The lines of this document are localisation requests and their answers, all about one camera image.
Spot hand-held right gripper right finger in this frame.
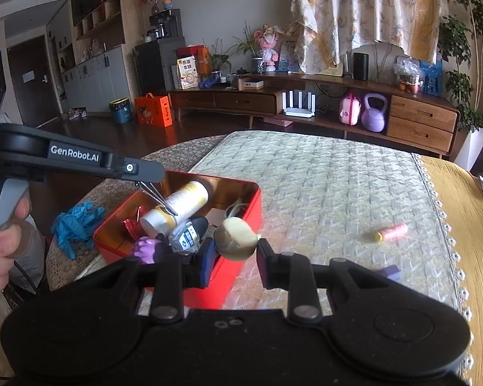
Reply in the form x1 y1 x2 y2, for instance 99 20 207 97
256 238 382 324

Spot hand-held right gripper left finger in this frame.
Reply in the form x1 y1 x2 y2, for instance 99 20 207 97
106 238 218 325

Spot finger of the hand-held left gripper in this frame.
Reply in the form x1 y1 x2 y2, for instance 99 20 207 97
106 238 218 325
104 153 166 183

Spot red tin box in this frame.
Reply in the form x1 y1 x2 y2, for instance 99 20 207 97
93 171 262 310

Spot round tin with blue label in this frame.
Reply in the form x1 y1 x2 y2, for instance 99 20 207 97
170 216 210 255

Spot metal clip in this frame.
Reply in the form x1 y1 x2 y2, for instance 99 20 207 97
139 180 178 216

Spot beige ball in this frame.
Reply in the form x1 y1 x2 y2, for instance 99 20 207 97
214 217 262 261

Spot red candy packet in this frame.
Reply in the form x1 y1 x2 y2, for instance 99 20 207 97
123 205 149 238

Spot white plastic loop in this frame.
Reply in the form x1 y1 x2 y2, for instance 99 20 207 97
225 199 252 218

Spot purple cartoon toy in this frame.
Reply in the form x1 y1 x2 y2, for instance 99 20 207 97
131 235 174 266

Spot person's left hand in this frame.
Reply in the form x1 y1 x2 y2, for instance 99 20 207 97
0 197 31 294

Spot white bottle with yellow label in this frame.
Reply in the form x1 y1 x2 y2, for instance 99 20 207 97
140 181 209 236

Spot dark wooden door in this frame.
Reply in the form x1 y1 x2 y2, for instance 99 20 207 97
6 36 61 129

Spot orange gift bag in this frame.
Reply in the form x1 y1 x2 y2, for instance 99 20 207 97
135 93 173 128

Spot teal bucket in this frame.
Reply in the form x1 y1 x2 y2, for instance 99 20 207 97
109 98 131 124

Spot blue gloves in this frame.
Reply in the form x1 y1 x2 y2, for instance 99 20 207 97
52 201 106 260

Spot black cabinet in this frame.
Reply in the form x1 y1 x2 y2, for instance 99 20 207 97
134 36 186 97

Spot white orange snack carton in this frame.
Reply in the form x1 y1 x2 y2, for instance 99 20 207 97
178 55 200 90

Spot quilted cream mat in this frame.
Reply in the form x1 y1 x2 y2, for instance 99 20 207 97
189 130 468 314

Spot light purple block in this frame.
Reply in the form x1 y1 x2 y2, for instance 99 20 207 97
376 264 400 281

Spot red orange gift box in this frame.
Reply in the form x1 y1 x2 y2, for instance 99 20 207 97
176 45 212 75

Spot pink tube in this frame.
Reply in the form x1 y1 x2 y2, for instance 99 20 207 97
377 223 408 243

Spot small leafy potted plant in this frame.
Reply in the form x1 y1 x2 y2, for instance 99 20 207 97
209 38 236 73

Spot coffee machine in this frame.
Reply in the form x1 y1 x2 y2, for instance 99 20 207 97
149 9 182 41

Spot potted orchid plant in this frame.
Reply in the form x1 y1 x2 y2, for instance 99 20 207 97
231 22 264 74

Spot white router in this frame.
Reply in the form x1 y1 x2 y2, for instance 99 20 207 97
282 90 316 118

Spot pink doll bouquet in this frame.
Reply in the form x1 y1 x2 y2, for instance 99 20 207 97
254 24 280 74

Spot pink toy case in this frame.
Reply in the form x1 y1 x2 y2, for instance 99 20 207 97
339 92 363 125

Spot purple kettlebell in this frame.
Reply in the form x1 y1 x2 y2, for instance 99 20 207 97
361 93 388 132

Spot yellow tablecloth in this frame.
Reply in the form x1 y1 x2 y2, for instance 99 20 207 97
421 155 483 386

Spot wooden media cabinet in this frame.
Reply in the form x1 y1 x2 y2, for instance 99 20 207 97
168 71 461 159

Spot black speaker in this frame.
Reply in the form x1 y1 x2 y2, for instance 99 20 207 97
353 52 370 81

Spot white planter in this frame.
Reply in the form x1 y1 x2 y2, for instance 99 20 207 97
453 126 483 175

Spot plastic bag of fruit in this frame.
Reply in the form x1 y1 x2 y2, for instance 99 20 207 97
395 57 423 91

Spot blue picture card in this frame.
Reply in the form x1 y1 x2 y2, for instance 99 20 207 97
421 60 443 97

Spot floral hanging cloth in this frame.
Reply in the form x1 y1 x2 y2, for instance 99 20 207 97
286 0 449 74

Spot tall green potted tree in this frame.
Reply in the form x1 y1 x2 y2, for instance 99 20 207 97
439 0 483 133

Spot grey wall cabinets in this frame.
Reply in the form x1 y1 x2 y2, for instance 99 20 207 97
60 44 131 113

